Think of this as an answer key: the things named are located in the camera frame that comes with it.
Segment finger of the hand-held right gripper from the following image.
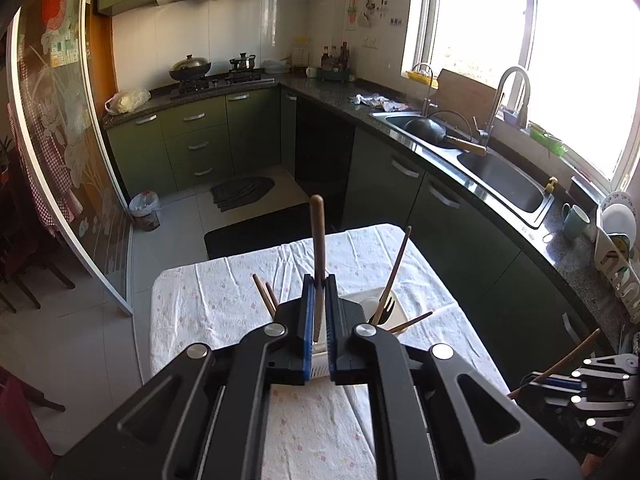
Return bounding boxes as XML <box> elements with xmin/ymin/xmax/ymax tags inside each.
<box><xmin>517</xmin><ymin>387</ymin><xmax>629</xmax><ymax>434</ymax></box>
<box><xmin>530</xmin><ymin>352</ymin><xmax>640</xmax><ymax>391</ymax></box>

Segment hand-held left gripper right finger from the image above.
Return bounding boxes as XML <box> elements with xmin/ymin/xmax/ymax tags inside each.
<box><xmin>326</xmin><ymin>274</ymin><xmax>585</xmax><ymax>480</ymax></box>

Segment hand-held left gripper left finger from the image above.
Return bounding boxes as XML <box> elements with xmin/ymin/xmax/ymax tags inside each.
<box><xmin>50</xmin><ymin>274</ymin><xmax>317</xmax><ymax>480</ymax></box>

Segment black plastic fork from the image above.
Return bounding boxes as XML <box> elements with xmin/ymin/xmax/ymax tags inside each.
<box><xmin>369</xmin><ymin>299</ymin><xmax>399</xmax><ymax>327</ymax></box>

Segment white plastic utensil holder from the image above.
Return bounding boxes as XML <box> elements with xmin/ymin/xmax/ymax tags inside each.
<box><xmin>312</xmin><ymin>287</ymin><xmax>432</xmax><ymax>382</ymax></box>

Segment bunch of wooden chopsticks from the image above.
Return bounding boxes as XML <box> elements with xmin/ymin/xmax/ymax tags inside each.
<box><xmin>251</xmin><ymin>225</ymin><xmax>434</xmax><ymax>336</ymax></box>

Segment floral white tablecloth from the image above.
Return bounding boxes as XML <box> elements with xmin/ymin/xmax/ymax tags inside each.
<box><xmin>150</xmin><ymin>223</ymin><xmax>507</xmax><ymax>480</ymax></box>

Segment black floor mat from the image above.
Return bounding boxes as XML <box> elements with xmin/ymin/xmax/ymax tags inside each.
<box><xmin>203</xmin><ymin>203</ymin><xmax>344</xmax><ymax>260</ymax></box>

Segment dish rack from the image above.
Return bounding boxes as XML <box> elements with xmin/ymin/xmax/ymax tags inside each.
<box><xmin>594</xmin><ymin>210</ymin><xmax>640</xmax><ymax>324</ymax></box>

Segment grey floor mat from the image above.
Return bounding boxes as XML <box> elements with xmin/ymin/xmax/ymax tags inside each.
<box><xmin>209</xmin><ymin>175</ymin><xmax>276</xmax><ymax>213</ymax></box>

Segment green mug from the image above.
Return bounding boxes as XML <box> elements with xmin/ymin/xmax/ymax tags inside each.
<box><xmin>560</xmin><ymin>202</ymin><xmax>592</xmax><ymax>240</ymax></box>

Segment white plate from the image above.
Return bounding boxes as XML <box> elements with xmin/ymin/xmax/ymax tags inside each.
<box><xmin>599</xmin><ymin>190</ymin><xmax>639</xmax><ymax>247</ymax></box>

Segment small trash bin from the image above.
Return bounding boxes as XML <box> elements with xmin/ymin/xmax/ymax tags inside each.
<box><xmin>128</xmin><ymin>190</ymin><xmax>162</xmax><ymax>232</ymax></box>

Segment stainless steel double sink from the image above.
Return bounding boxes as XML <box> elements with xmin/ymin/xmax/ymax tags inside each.
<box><xmin>369</xmin><ymin>109</ymin><xmax>557</xmax><ymax>229</ymax></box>

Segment green base cabinets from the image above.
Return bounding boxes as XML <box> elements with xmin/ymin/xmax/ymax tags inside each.
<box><xmin>104</xmin><ymin>85</ymin><xmax>617</xmax><ymax>388</ymax></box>

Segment crumpled dish cloth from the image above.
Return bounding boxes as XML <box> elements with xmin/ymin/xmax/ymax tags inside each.
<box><xmin>348</xmin><ymin>92</ymin><xmax>412</xmax><ymax>113</ymax></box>

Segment dark stone countertop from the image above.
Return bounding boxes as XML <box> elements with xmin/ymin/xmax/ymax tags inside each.
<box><xmin>101</xmin><ymin>72</ymin><xmax>640</xmax><ymax>361</ymax></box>

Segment green plastic tray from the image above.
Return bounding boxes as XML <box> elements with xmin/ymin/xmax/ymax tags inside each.
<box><xmin>528</xmin><ymin>124</ymin><xmax>569</xmax><ymax>157</ymax></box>

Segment black gas stove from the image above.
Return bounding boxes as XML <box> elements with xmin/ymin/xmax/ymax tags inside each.
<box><xmin>169</xmin><ymin>72</ymin><xmax>276</xmax><ymax>99</ymax></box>

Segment small steel faucet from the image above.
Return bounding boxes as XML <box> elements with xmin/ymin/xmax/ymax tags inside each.
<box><xmin>410</xmin><ymin>62</ymin><xmax>436</xmax><ymax>116</ymax></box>

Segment rack of condiment bottles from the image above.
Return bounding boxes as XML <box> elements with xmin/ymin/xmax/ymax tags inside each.
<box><xmin>319</xmin><ymin>41</ymin><xmax>354</xmax><ymax>82</ymax></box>

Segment wooden cutting board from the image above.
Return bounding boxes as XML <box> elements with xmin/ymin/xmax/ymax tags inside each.
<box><xmin>434</xmin><ymin>68</ymin><xmax>499</xmax><ymax>124</ymax></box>

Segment black kettle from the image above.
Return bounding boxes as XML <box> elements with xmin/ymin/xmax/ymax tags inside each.
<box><xmin>228</xmin><ymin>52</ymin><xmax>257</xmax><ymax>74</ymax></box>

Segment black wok with lid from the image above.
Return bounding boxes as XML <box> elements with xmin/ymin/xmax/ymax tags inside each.
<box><xmin>168</xmin><ymin>53</ymin><xmax>212</xmax><ymax>82</ymax></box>

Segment white plastic bag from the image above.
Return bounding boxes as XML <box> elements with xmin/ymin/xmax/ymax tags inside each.
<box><xmin>103</xmin><ymin>88</ymin><xmax>152</xmax><ymax>115</ymax></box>

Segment dark wooden chair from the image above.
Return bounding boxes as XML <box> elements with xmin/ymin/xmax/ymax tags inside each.
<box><xmin>0</xmin><ymin>192</ymin><xmax>77</xmax><ymax>313</ymax></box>

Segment dark red stool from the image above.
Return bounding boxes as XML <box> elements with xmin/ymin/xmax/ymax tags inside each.
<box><xmin>0</xmin><ymin>364</ymin><xmax>57</xmax><ymax>477</ymax></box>

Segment tall steel faucet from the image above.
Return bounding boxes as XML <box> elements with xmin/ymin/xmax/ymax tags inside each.
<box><xmin>476</xmin><ymin>65</ymin><xmax>532</xmax><ymax>149</ymax></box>

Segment flower printed glass sliding door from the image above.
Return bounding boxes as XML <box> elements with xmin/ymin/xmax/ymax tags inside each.
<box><xmin>5</xmin><ymin>0</ymin><xmax>137</xmax><ymax>317</ymax></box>

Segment red checkered apron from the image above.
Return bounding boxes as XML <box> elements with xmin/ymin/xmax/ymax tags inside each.
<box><xmin>6</xmin><ymin>101</ymin><xmax>84</xmax><ymax>239</ymax></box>

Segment large window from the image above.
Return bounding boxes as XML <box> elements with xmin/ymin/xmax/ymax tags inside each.
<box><xmin>400</xmin><ymin>0</ymin><xmax>640</xmax><ymax>197</ymax></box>

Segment black wok with wooden handle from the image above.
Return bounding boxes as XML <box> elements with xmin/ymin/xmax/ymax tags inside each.
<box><xmin>403</xmin><ymin>115</ymin><xmax>489</xmax><ymax>156</ymax></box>

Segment wall hooks with stickers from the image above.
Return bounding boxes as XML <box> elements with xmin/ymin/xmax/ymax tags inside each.
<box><xmin>344</xmin><ymin>0</ymin><xmax>404</xmax><ymax>32</ymax></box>

